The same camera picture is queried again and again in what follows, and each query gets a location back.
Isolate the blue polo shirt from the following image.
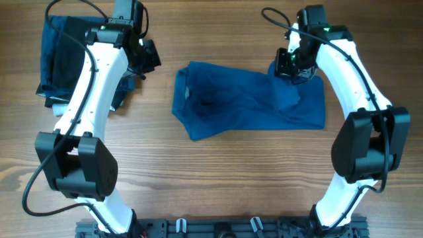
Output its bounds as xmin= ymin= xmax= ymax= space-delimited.
xmin=172 ymin=61 xmax=326 ymax=141

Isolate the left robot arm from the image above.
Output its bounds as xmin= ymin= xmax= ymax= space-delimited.
xmin=35 ymin=1 xmax=161 ymax=237

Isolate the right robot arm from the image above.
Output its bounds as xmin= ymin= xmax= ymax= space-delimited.
xmin=274 ymin=5 xmax=410 ymax=237

